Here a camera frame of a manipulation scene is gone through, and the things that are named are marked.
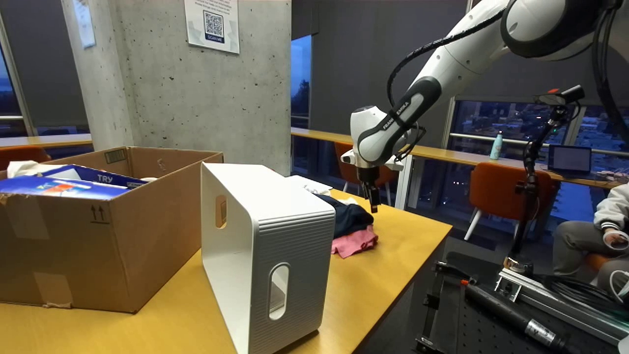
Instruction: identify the blue box in carton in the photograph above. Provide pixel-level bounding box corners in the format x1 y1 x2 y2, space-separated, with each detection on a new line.
0 165 143 200

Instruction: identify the small monitor screen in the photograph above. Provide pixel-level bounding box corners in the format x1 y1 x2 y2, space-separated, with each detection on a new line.
548 145 591 175

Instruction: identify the pink cloth with orange print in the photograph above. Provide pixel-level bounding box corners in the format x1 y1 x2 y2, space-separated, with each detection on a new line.
332 226 377 259

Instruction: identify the white bag in carton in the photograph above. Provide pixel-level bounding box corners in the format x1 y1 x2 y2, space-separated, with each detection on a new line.
5 159 55 179

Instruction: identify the seated person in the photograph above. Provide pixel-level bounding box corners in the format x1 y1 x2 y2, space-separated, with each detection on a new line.
552 185 629 305

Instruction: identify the long wooden counter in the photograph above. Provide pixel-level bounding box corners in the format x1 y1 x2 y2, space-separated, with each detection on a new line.
290 128 629 189

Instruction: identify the wall notice paper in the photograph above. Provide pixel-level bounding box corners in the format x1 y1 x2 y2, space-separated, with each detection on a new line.
72 0 96 49

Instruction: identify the orange chair near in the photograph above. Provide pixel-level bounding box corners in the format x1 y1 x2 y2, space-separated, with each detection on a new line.
463 161 560 240

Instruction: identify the dark blue cloth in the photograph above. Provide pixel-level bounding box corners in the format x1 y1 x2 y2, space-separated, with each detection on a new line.
322 195 373 238

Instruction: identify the brown cardboard box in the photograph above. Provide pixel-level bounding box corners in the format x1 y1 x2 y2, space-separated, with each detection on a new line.
0 147 224 313

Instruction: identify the white paper sheet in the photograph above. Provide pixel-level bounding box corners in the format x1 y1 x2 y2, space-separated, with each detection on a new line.
284 175 332 195

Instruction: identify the orange chair left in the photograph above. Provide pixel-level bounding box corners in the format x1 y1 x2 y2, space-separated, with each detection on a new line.
0 145 51 171

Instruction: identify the white plastic basket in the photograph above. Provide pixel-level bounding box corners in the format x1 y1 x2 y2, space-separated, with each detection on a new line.
200 163 336 354

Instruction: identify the teal bottle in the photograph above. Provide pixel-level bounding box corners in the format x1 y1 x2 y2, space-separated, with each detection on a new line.
489 132 503 159

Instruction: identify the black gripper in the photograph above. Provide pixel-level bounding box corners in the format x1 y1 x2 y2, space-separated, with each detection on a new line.
357 167 379 212

